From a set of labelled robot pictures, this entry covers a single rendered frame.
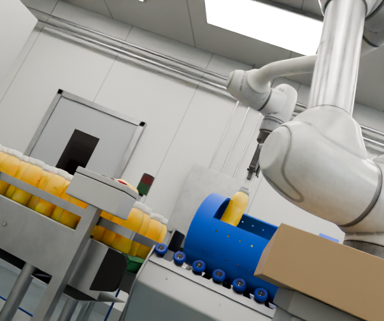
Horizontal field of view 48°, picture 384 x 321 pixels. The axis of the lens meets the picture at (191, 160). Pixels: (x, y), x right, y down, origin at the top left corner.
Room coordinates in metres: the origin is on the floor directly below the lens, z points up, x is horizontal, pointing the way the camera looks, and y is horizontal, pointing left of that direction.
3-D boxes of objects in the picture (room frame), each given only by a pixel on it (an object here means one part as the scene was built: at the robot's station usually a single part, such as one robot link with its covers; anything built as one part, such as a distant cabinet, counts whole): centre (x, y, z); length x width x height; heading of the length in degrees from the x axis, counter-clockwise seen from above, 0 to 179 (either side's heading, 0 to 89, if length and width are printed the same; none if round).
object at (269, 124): (1.58, -0.23, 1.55); 0.09 x 0.09 x 0.06
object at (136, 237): (1.67, 0.00, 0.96); 0.40 x 0.01 x 0.03; 159
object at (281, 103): (1.58, -0.22, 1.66); 0.13 x 0.11 x 0.16; 104
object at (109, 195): (1.44, 0.23, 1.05); 0.20 x 0.10 x 0.10; 69
